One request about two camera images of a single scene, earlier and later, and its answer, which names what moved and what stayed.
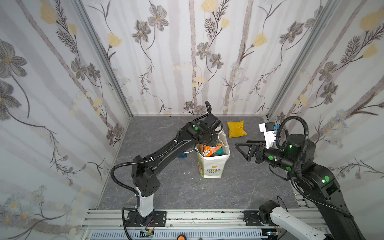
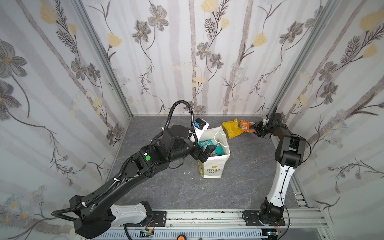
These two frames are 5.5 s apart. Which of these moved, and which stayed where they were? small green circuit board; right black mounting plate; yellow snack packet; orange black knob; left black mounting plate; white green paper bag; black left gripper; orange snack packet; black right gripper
Moved: orange snack packet; black right gripper; black left gripper
Stayed: left black mounting plate; yellow snack packet; right black mounting plate; orange black knob; small green circuit board; white green paper bag
